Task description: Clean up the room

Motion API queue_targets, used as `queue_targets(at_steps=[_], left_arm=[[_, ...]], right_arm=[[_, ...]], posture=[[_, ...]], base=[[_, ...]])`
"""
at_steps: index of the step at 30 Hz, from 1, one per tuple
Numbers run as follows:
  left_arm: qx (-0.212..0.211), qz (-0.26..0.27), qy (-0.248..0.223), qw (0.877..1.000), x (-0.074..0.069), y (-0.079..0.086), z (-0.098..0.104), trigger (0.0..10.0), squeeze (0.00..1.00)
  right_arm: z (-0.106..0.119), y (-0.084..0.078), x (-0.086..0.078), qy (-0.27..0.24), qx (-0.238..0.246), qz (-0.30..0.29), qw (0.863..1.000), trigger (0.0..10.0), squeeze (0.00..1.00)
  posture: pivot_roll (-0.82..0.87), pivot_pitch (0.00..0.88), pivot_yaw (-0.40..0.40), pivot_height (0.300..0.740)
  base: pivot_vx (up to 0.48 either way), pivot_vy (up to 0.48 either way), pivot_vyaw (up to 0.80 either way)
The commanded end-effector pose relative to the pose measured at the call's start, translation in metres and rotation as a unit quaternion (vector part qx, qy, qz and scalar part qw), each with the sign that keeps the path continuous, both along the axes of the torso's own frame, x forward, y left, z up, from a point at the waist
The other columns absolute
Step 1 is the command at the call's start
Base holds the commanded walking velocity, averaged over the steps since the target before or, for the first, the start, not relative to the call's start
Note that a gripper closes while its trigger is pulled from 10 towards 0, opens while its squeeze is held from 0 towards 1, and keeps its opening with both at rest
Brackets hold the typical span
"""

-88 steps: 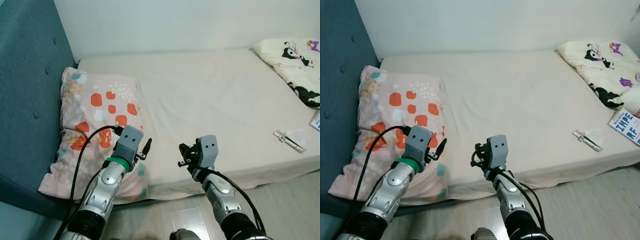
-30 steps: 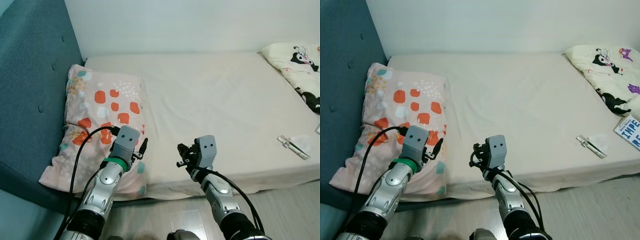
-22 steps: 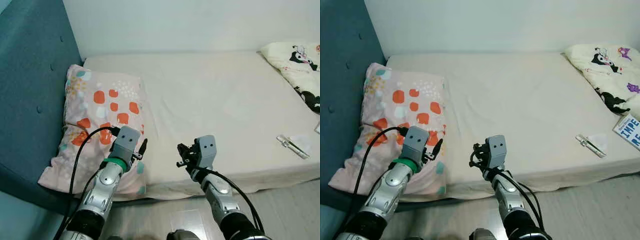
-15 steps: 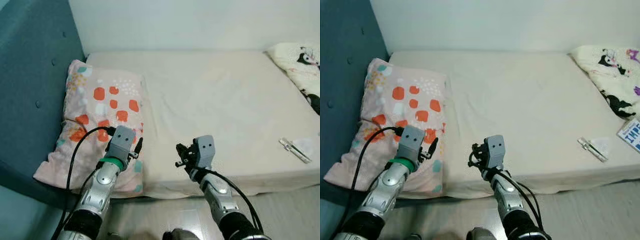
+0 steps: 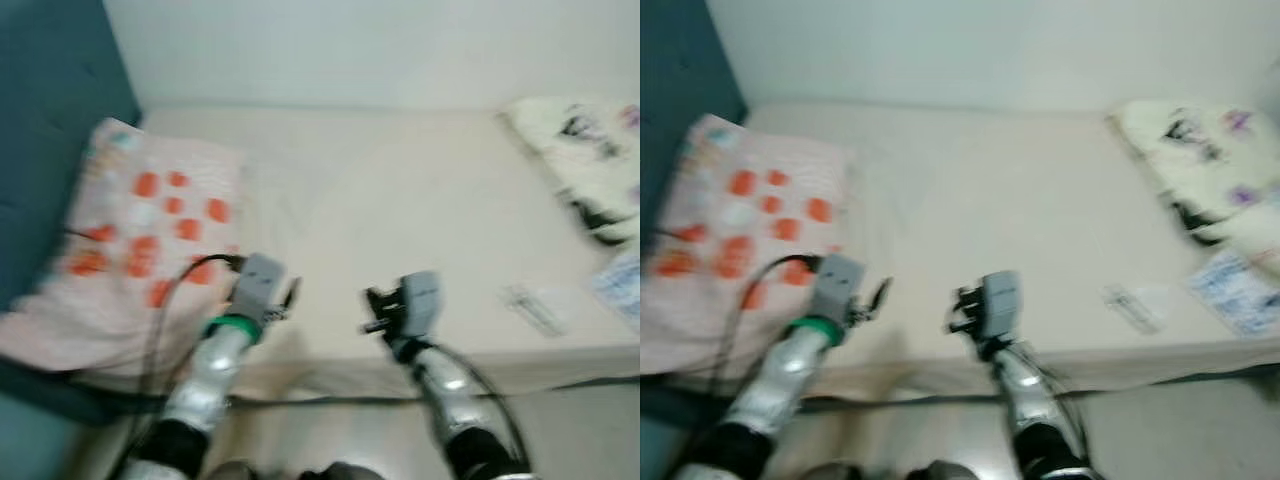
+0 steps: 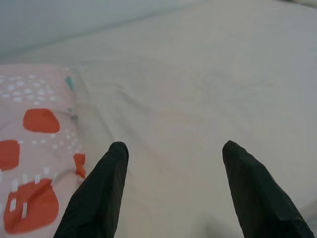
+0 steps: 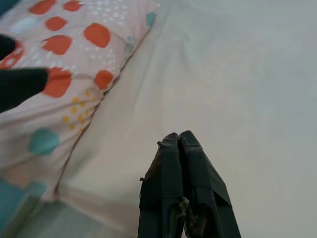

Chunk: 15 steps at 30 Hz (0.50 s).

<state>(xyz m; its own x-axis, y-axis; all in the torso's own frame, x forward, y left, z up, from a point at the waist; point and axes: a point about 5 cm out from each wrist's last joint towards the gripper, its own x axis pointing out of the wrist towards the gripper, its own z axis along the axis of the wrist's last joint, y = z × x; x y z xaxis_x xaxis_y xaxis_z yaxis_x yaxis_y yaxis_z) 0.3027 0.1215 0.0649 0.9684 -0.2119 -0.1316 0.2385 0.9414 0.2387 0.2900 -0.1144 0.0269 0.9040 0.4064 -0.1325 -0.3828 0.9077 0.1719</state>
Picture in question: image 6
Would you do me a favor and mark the pink pillow with orange spots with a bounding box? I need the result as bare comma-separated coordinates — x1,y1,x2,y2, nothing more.
0,63,87,238

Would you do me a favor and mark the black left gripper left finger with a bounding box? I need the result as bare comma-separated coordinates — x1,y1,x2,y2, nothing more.
53,141,130,238

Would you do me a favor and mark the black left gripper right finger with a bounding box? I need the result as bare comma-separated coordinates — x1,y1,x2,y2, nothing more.
222,140,316,238

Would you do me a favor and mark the cream bed mattress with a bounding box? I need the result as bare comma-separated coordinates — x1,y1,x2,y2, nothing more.
0,0,317,238

